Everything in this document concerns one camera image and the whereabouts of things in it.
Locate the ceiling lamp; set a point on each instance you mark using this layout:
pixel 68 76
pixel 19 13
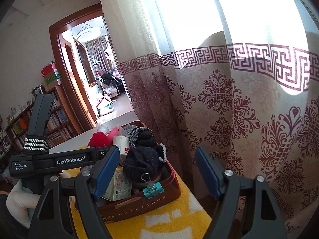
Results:
pixel 88 33

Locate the picture frame on shelf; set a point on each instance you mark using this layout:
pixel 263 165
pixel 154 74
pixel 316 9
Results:
pixel 38 90

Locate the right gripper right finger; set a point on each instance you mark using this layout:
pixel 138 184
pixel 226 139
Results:
pixel 261 214

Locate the pink rubber ring toy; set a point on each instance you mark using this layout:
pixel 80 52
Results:
pixel 112 133

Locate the clear plastic packet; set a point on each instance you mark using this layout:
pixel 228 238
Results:
pixel 121 140

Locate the left gloved hand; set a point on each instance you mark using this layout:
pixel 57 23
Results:
pixel 19 202

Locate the black knit sock bundle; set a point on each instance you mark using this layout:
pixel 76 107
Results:
pixel 144 164

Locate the teal binder clip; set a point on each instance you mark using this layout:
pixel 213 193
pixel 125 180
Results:
pixel 152 189

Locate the yellow white towel mat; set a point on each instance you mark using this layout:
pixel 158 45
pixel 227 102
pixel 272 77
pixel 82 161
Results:
pixel 182 218

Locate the small cardboard box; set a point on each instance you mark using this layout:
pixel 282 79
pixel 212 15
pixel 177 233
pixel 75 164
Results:
pixel 120 186

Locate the red metal tin box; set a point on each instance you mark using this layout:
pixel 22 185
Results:
pixel 138 204

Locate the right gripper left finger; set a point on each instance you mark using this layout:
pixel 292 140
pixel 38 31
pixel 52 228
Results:
pixel 84 174

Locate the patterned purple curtain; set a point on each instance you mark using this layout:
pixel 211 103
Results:
pixel 239 77

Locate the wooden bookshelf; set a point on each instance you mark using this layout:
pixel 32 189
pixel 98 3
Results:
pixel 51 117

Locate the brown wooden door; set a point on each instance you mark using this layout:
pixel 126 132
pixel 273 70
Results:
pixel 81 77

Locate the grey striped sock bundle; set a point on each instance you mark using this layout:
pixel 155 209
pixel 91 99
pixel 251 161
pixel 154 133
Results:
pixel 140 136

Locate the stacked red green boxes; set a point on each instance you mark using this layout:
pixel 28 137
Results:
pixel 51 76

